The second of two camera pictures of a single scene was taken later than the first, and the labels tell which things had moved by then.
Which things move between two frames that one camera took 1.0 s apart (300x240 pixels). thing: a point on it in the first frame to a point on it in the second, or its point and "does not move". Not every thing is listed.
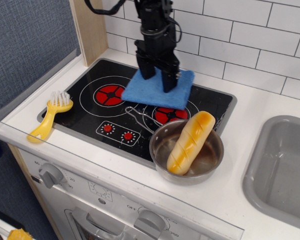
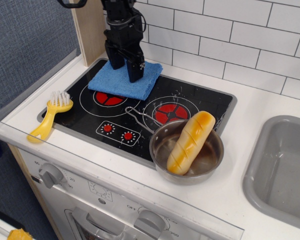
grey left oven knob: x=50 y=175 does not move
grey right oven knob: x=150 y=222 does not move
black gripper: x=160 y=46 to x=128 y=39
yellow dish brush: x=60 y=100 does not move
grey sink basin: x=277 y=179 does not move
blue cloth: x=151 y=91 to x=119 y=82
